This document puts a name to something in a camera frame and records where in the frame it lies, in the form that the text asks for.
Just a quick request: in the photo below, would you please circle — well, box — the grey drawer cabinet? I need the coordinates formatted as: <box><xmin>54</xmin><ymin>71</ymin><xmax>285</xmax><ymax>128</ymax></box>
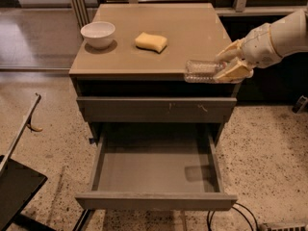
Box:
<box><xmin>69</xmin><ymin>3</ymin><xmax>239</xmax><ymax>138</ymax></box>

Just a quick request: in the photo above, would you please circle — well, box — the small dark floor object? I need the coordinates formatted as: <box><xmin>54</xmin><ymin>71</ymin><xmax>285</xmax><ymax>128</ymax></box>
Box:
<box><xmin>292</xmin><ymin>95</ymin><xmax>308</xmax><ymax>114</ymax></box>

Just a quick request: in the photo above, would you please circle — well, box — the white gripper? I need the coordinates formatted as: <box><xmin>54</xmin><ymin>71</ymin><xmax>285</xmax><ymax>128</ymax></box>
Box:
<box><xmin>214</xmin><ymin>23</ymin><xmax>282</xmax><ymax>83</ymax></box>

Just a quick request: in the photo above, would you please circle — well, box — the open grey middle drawer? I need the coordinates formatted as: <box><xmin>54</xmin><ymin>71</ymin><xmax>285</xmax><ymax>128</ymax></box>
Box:
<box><xmin>75</xmin><ymin>134</ymin><xmax>238</xmax><ymax>211</ymax></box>

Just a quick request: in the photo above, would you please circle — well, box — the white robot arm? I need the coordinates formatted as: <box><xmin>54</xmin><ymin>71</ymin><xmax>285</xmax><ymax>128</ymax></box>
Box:
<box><xmin>214</xmin><ymin>10</ymin><xmax>308</xmax><ymax>83</ymax></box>

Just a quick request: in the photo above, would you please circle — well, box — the white ceramic bowl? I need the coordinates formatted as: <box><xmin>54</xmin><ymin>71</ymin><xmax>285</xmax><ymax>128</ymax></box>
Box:
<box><xmin>81</xmin><ymin>21</ymin><xmax>116</xmax><ymax>49</ymax></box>

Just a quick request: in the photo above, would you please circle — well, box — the clear plastic water bottle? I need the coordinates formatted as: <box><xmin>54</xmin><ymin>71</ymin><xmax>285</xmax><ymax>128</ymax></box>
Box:
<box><xmin>184</xmin><ymin>60</ymin><xmax>221</xmax><ymax>84</ymax></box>

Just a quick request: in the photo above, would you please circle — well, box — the black tilted panel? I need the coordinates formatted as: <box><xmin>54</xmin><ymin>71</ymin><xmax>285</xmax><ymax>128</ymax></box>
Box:
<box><xmin>0</xmin><ymin>159</ymin><xmax>47</xmax><ymax>231</ymax></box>

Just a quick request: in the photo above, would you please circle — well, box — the yellow sponge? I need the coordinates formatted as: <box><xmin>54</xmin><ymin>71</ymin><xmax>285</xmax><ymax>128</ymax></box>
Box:
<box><xmin>135</xmin><ymin>32</ymin><xmax>167</xmax><ymax>53</ymax></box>

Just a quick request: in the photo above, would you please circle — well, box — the grey metal bar with hook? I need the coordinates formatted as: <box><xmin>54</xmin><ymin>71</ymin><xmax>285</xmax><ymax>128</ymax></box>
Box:
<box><xmin>0</xmin><ymin>93</ymin><xmax>41</xmax><ymax>176</ymax></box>

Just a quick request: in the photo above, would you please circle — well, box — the black cable on floor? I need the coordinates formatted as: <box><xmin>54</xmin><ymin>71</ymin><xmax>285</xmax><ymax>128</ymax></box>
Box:
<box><xmin>206</xmin><ymin>202</ymin><xmax>260</xmax><ymax>231</ymax></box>

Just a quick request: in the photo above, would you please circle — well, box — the closed grey upper drawer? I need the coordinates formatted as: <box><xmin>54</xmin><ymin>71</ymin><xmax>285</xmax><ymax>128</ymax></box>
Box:
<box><xmin>77</xmin><ymin>96</ymin><xmax>237</xmax><ymax>123</ymax></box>

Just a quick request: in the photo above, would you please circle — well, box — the white floor vent strip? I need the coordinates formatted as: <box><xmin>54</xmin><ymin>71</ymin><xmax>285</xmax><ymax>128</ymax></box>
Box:
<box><xmin>259</xmin><ymin>222</ymin><xmax>308</xmax><ymax>231</ymax></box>

